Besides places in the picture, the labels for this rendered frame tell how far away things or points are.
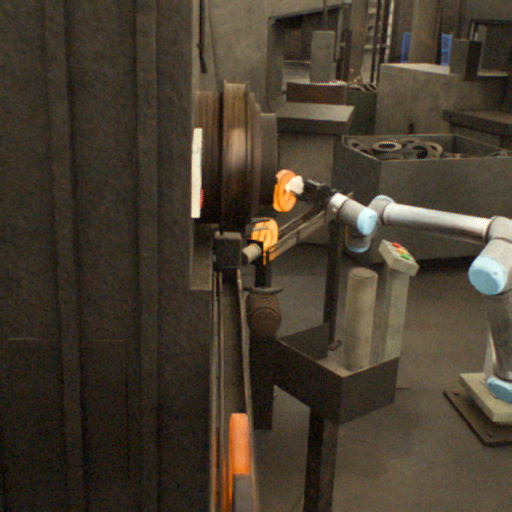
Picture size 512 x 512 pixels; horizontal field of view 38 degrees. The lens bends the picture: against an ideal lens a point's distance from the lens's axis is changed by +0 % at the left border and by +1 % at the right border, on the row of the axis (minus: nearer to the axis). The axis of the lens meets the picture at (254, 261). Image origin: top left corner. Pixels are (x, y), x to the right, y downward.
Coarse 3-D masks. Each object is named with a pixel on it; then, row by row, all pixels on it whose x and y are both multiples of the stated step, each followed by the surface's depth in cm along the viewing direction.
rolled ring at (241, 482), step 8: (232, 480) 146; (240, 480) 138; (248, 480) 138; (232, 488) 146; (240, 488) 136; (248, 488) 136; (232, 496) 146; (240, 496) 135; (248, 496) 135; (232, 504) 147; (240, 504) 134; (248, 504) 134
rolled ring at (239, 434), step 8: (232, 416) 156; (240, 416) 156; (232, 424) 153; (240, 424) 153; (232, 432) 151; (240, 432) 151; (248, 432) 152; (232, 440) 150; (240, 440) 150; (248, 440) 150; (232, 448) 150; (240, 448) 149; (248, 448) 149; (232, 456) 149; (240, 456) 149; (248, 456) 149; (232, 464) 148; (240, 464) 148; (248, 464) 148; (232, 472) 148; (240, 472) 148; (248, 472) 148
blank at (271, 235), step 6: (270, 222) 288; (270, 228) 289; (276, 228) 293; (252, 234) 284; (258, 234) 283; (264, 234) 286; (270, 234) 292; (276, 234) 294; (270, 240) 292; (276, 240) 295; (264, 246) 288
